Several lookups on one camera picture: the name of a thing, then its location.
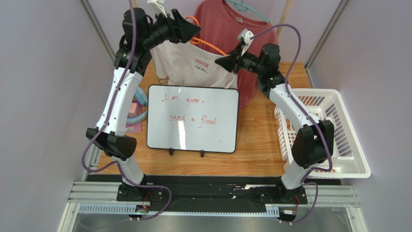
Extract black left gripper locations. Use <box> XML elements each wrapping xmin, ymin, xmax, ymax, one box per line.
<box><xmin>142</xmin><ymin>9</ymin><xmax>201</xmax><ymax>50</ymax></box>

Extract orange plastic hanger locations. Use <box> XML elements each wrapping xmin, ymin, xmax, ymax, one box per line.
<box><xmin>185</xmin><ymin>15</ymin><xmax>229</xmax><ymax>56</ymax></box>

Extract white Coca-Cola t-shirt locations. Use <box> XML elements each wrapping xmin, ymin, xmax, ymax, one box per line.
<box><xmin>151</xmin><ymin>41</ymin><xmax>238</xmax><ymax>89</ymax></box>

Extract red t-shirt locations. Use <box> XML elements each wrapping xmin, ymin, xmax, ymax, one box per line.
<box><xmin>193</xmin><ymin>0</ymin><xmax>272</xmax><ymax>109</ymax></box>

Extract teal plastic hanger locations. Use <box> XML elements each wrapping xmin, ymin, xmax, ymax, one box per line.
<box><xmin>224</xmin><ymin>0</ymin><xmax>269</xmax><ymax>23</ymax></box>

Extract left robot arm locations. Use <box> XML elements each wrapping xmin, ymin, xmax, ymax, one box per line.
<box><xmin>81</xmin><ymin>7</ymin><xmax>201</xmax><ymax>194</ymax></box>

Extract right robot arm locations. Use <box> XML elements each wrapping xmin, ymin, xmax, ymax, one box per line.
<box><xmin>215</xmin><ymin>43</ymin><xmax>335</xmax><ymax>190</ymax></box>

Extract white dry-erase board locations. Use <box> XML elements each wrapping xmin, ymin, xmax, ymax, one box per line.
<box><xmin>147</xmin><ymin>85</ymin><xmax>239</xmax><ymax>153</ymax></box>

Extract light blue headphones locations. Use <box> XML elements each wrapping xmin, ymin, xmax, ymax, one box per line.
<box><xmin>126</xmin><ymin>87</ymin><xmax>148</xmax><ymax>125</ymax></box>

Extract pink box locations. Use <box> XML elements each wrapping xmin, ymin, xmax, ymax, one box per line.
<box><xmin>126</xmin><ymin>100</ymin><xmax>142</xmax><ymax>133</ymax></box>

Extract white plastic laundry basket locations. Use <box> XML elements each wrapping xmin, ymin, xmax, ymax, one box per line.
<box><xmin>293</xmin><ymin>88</ymin><xmax>371</xmax><ymax>179</ymax></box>

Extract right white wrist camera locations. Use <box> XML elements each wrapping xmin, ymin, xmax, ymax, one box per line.
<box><xmin>237</xmin><ymin>29</ymin><xmax>254</xmax><ymax>56</ymax></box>

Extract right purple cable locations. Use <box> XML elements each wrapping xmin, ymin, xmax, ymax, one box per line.
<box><xmin>249</xmin><ymin>23</ymin><xmax>334</xmax><ymax>225</ymax></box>

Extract purple cable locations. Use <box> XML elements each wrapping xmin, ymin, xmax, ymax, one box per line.
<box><xmin>80</xmin><ymin>0</ymin><xmax>173</xmax><ymax>223</ymax></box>
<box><xmin>249</xmin><ymin>23</ymin><xmax>334</xmax><ymax>225</ymax></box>

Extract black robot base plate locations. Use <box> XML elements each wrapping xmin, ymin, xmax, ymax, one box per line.
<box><xmin>86</xmin><ymin>174</ymin><xmax>342</xmax><ymax>213</ymax></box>

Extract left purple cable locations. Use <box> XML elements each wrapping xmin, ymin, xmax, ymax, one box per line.
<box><xmin>80</xmin><ymin>0</ymin><xmax>173</xmax><ymax>223</ymax></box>

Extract aluminium rail frame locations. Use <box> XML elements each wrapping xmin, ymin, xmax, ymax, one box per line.
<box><xmin>59</xmin><ymin>175</ymin><xmax>367</xmax><ymax>232</ymax></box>

